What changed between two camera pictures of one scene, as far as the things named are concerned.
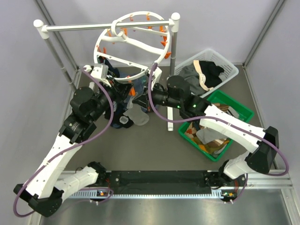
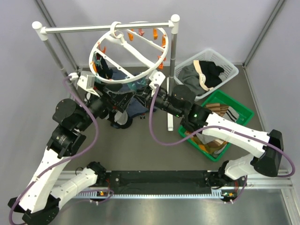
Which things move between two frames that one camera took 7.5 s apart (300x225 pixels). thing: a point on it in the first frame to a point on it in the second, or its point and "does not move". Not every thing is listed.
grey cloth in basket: x=189 y=72 does not move
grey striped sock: x=135 y=113 to x=121 y=118
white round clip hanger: x=124 y=16 to x=130 y=51
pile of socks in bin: x=210 y=139 does not move
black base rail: x=158 y=180 does not move
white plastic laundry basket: x=209 y=55 does not move
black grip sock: x=119 y=120 does not move
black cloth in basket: x=212 y=72 does not move
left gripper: x=121 y=90 to x=120 y=101
